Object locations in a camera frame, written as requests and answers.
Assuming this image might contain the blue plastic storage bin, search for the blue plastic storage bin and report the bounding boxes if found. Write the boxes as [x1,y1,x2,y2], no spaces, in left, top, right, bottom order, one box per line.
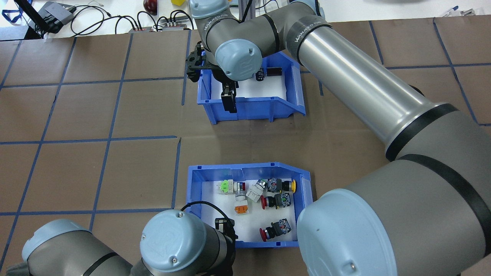
[186,162,316,250]
[196,51,306,125]

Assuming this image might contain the orange block push button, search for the orange block push button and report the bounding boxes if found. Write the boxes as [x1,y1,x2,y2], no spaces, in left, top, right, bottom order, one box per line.
[234,194,250,216]

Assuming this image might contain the red mushroom push button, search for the red mushroom push button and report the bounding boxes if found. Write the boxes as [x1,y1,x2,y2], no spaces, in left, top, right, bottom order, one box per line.
[259,218,292,243]
[260,193,292,211]

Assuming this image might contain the white block push button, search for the white block push button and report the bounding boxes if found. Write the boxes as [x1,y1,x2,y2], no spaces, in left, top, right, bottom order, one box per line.
[245,179,268,202]

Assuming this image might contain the green block push button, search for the green block push button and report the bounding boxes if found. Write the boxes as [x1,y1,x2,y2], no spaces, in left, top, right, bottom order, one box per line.
[219,180,247,196]

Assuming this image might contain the yellow mushroom push button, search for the yellow mushroom push button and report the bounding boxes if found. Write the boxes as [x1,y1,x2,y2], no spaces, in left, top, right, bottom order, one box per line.
[267,177,298,193]

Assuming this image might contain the small parts in right bin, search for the small parts in right bin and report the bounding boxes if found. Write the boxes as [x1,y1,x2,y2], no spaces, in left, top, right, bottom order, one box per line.
[201,178,299,243]

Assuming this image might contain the white foam liner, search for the white foam liner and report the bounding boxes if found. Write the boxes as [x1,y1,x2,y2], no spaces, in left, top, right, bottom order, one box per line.
[209,67,288,101]

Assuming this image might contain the white desk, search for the white desk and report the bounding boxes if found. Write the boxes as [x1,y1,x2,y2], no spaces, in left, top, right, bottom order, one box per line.
[0,0,491,39]

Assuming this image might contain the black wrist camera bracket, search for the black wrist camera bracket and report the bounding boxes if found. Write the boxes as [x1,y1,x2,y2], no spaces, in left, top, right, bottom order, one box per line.
[185,40,216,83]
[214,217,236,232]

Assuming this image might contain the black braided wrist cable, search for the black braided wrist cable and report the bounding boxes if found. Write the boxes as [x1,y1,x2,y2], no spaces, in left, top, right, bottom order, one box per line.
[180,200,235,227]

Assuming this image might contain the aluminium extrusion post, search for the aluminium extrusion post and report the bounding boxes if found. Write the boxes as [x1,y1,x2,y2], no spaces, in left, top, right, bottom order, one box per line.
[238,0,257,20]

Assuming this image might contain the black adapter cable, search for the black adapter cable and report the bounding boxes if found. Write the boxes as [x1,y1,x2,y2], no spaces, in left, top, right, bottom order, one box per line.
[153,10,194,32]
[114,15,139,36]

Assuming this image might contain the black looped cable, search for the black looped cable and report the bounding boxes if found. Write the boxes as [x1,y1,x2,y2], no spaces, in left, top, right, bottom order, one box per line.
[70,5,116,38]

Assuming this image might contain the black power adapter with cables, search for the black power adapter with cables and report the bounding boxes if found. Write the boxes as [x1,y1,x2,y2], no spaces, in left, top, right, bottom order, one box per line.
[38,1,76,26]

